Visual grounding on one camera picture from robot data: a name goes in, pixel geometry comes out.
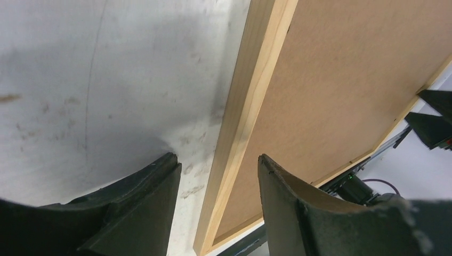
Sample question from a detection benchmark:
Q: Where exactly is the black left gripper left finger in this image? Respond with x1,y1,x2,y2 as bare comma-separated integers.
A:
1,153,182,255

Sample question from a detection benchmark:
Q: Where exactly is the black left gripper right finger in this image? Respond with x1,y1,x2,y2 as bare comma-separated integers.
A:
258,154,451,255

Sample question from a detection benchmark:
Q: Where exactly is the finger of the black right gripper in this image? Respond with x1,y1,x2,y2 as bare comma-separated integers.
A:
417,90,451,122
405,112,451,150

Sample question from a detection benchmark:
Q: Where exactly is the brown cardboard backing board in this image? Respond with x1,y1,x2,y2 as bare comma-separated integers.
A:
217,1,451,237

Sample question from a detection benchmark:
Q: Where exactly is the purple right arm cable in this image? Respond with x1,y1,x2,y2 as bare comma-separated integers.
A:
361,179,400,196

